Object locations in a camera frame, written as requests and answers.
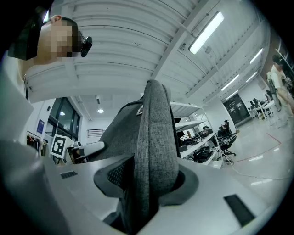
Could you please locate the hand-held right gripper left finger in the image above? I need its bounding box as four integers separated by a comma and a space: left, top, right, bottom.
43, 153, 136, 222

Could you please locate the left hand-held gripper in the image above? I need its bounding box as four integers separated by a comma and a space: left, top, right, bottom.
49, 134, 106, 165

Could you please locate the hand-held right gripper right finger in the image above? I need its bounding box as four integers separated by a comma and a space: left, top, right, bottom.
137, 157, 275, 235

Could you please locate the clothes rack with garments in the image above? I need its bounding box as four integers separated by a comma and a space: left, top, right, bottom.
26, 130, 49, 157

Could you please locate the white metal shelf rack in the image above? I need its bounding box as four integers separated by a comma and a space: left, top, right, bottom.
169, 101, 224, 169

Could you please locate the dark framed window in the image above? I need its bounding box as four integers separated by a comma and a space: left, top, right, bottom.
45, 96, 81, 142

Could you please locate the black bag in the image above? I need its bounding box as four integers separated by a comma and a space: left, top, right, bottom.
192, 146, 213, 163

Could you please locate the black office chair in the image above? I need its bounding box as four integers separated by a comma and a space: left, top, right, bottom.
215, 128, 237, 163

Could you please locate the pile of black equipment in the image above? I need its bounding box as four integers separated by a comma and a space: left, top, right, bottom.
180, 127, 214, 147

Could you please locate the person's white shirt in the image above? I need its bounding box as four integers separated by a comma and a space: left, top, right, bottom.
0, 54, 35, 148

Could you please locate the black double door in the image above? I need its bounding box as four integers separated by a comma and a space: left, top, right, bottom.
223, 93, 251, 126

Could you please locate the person's head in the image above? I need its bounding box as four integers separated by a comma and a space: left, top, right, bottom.
24, 14, 84, 81

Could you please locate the white office desk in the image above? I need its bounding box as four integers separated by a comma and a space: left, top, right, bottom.
248, 100, 276, 121

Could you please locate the long ceiling light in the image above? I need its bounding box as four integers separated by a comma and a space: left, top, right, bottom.
225, 89, 239, 100
245, 71, 258, 83
220, 73, 240, 92
188, 11, 225, 55
249, 47, 264, 65

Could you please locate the white floor cable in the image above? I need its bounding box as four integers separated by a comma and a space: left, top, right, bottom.
226, 158, 290, 180

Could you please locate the black head-mounted camera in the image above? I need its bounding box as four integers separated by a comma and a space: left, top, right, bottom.
78, 30, 93, 58

